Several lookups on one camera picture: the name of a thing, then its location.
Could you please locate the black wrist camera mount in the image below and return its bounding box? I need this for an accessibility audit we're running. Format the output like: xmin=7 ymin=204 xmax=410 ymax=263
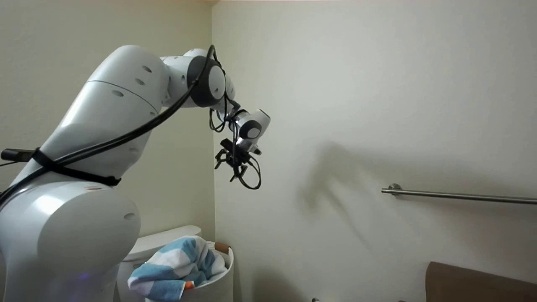
xmin=220 ymin=137 xmax=264 ymax=155

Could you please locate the chrome towel bar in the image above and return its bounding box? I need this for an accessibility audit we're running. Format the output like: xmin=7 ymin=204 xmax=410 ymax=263
xmin=381 ymin=180 xmax=537 ymax=206

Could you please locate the black camera on stand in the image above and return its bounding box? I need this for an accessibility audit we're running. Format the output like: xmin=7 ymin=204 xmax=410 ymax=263
xmin=0 ymin=145 xmax=37 ymax=164

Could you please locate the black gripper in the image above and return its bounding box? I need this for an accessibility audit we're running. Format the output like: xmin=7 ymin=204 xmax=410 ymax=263
xmin=213 ymin=145 xmax=252 ymax=184

